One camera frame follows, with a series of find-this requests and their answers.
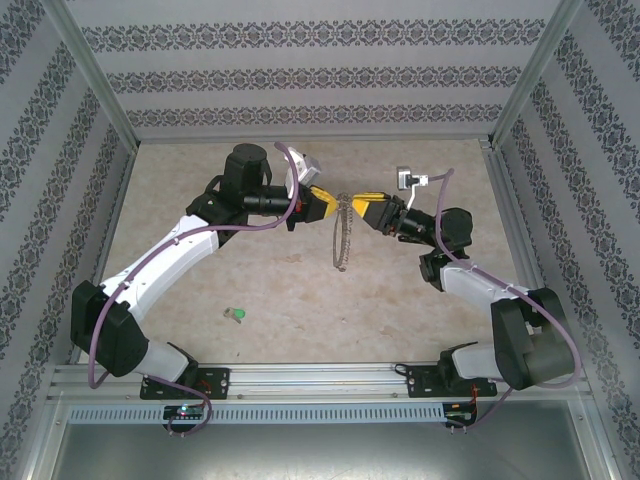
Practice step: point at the green-headed silver key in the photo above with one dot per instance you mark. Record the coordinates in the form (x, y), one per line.
(240, 314)

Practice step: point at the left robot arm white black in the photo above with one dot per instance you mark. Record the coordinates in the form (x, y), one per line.
(165, 260)

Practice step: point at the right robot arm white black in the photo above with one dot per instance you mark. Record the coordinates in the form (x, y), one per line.
(520, 350)

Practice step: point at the grey sheet metal panel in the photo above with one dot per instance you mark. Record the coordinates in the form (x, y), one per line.
(320, 450)

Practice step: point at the circuit board with green light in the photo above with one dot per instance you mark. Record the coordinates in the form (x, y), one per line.
(185, 411)

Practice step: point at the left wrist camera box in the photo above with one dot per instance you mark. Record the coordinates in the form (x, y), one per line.
(310, 171)

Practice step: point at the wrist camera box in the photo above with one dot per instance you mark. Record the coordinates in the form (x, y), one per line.
(310, 171)
(404, 177)

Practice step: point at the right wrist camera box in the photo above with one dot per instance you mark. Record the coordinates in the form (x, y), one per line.
(404, 177)

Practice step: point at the aluminium back frame bar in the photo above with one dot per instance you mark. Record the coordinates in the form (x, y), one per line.
(380, 138)

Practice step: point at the aluminium side frame bar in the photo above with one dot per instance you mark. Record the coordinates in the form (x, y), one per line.
(510, 225)

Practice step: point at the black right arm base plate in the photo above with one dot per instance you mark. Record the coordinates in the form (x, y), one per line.
(420, 382)

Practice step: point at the aluminium mounting rail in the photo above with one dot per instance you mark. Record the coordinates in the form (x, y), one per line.
(320, 380)

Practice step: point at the aluminium corner post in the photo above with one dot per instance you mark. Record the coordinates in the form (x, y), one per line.
(537, 70)
(95, 70)

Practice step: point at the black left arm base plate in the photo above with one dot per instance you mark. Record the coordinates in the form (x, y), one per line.
(220, 382)

